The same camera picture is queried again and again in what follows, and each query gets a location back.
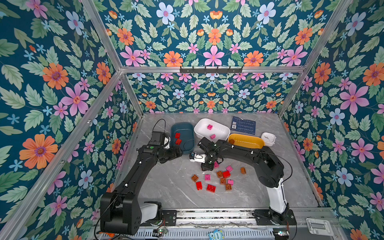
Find blue owl toy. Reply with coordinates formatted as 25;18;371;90
208;230;224;240

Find dark blue printed card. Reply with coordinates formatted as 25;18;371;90
230;116;256;135

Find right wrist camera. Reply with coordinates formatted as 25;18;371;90
189;153;206;163

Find teal plastic container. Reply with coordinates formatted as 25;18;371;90
170;122;195;155

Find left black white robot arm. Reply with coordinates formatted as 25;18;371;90
100;145;183;235

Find small white round dish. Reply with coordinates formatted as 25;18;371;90
261;132;277;147

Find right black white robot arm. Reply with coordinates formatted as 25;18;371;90
198;138;289;219

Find yellow plastic container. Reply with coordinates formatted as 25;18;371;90
228;134;265;149

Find large red lego brick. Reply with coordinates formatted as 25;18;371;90
206;184;216;193

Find white plastic container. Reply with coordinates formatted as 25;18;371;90
194;118;231;143

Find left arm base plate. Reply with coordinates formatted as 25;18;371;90
148;210;178;227

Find white device on rail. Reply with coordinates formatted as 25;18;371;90
306;218;334;237

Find black hook rail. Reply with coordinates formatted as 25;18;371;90
179;66;243;75

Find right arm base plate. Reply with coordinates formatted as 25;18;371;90
253;208;297;226

